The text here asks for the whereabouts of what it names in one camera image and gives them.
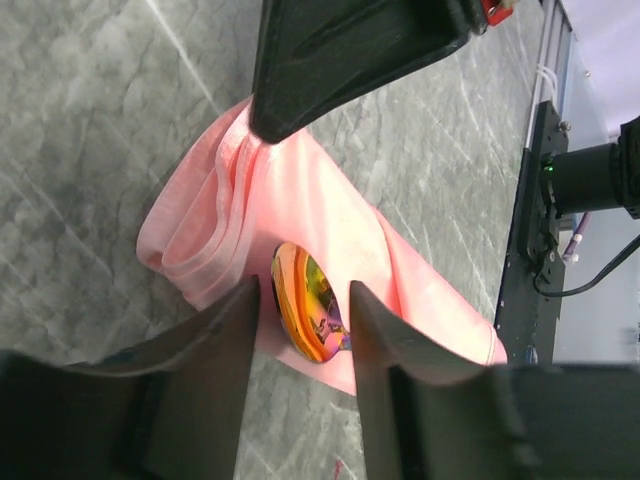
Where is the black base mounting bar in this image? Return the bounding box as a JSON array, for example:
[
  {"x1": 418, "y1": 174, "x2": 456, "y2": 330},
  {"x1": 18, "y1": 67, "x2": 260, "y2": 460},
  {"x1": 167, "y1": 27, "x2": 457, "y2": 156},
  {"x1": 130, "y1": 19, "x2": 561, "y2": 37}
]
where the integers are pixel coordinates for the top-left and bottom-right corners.
[{"x1": 494, "y1": 101, "x2": 568, "y2": 364}]

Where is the pink satin napkin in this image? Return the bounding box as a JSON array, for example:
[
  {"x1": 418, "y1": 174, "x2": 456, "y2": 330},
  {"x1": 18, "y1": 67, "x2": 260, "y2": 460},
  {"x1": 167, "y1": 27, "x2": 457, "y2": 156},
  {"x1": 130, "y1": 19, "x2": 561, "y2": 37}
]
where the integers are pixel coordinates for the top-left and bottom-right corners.
[{"x1": 136, "y1": 100, "x2": 507, "y2": 394}]

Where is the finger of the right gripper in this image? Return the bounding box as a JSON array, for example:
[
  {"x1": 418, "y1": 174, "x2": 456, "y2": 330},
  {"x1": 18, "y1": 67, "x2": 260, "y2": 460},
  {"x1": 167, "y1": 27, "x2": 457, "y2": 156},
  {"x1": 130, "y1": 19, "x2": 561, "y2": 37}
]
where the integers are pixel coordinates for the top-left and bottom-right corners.
[{"x1": 250, "y1": 0, "x2": 488, "y2": 144}]

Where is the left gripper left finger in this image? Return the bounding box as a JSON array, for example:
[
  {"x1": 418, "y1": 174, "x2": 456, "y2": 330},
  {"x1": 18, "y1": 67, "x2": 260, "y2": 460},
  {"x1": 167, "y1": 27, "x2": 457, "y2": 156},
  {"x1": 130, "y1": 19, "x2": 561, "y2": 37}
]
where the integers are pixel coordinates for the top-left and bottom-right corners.
[{"x1": 1, "y1": 277, "x2": 260, "y2": 479}]

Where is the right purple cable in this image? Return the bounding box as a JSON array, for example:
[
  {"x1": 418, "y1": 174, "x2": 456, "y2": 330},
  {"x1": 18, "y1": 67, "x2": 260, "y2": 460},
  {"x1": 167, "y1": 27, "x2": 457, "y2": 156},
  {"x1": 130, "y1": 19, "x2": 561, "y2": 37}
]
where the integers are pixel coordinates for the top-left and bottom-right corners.
[{"x1": 562, "y1": 212, "x2": 594, "y2": 264}]

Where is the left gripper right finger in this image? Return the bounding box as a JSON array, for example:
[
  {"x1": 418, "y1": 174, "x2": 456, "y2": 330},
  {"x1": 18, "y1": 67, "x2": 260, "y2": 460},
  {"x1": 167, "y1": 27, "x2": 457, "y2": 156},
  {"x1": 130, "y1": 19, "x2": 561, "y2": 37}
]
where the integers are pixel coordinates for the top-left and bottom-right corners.
[{"x1": 350, "y1": 281, "x2": 639, "y2": 479}]

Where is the iridescent metal spoon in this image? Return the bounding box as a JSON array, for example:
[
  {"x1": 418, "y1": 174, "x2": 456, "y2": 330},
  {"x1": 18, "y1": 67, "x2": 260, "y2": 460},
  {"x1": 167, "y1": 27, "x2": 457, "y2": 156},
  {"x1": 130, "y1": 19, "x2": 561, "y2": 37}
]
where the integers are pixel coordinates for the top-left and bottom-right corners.
[{"x1": 271, "y1": 242, "x2": 352, "y2": 364}]

